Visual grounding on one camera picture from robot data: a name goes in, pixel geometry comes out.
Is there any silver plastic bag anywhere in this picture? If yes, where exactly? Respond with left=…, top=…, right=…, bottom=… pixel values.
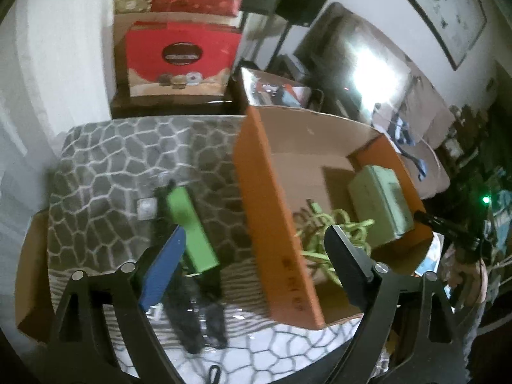
left=240, top=67, right=313, bottom=109

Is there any gold flat box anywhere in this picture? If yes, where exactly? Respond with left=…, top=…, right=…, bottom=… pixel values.
left=114, top=0, right=153, bottom=13

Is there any red paper gift bag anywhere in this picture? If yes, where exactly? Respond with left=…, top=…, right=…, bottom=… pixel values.
left=125, top=21, right=242, bottom=97

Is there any light green cable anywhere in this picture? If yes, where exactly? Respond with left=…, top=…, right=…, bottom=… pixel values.
left=294, top=202, right=377, bottom=289

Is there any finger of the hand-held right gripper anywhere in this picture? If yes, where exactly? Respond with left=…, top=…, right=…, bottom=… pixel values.
left=414, top=210, right=481, bottom=251

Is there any cluttered dark shelf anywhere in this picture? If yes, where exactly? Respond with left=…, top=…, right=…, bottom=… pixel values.
left=448, top=104, right=512, bottom=329

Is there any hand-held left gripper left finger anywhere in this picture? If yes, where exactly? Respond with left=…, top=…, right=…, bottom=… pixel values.
left=48, top=224, right=188, bottom=384

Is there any blue lanyard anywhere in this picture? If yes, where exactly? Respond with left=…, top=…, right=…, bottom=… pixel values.
left=390, top=117, right=428, bottom=179

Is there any grey stone-pattern tablecloth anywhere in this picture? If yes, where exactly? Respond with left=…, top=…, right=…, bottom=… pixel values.
left=44, top=116, right=385, bottom=384

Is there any dark wooden cabinet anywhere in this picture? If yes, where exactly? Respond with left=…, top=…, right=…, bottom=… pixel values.
left=111, top=86, right=241, bottom=118

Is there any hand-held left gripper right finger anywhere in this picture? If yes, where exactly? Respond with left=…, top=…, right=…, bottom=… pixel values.
left=324, top=225, right=473, bottom=384

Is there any brown sofa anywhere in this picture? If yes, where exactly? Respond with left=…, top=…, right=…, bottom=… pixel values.
left=294, top=2, right=454, bottom=201

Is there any person's right hand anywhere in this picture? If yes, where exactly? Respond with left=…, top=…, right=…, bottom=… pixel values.
left=442, top=244, right=489, bottom=305

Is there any pale green tin box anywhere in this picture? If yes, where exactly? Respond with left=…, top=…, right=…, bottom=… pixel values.
left=347, top=165, right=415, bottom=249

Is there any small white square packet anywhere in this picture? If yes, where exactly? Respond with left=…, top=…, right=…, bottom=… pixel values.
left=137, top=198, right=157, bottom=220

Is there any orange cardboard box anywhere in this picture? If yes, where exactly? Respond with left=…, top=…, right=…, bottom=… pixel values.
left=233, top=106, right=435, bottom=329

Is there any green handheld device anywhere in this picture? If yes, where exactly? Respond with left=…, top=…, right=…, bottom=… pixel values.
left=166, top=186, right=220, bottom=275

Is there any framed ink painting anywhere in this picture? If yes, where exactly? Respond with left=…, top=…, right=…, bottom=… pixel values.
left=378, top=0, right=488, bottom=70

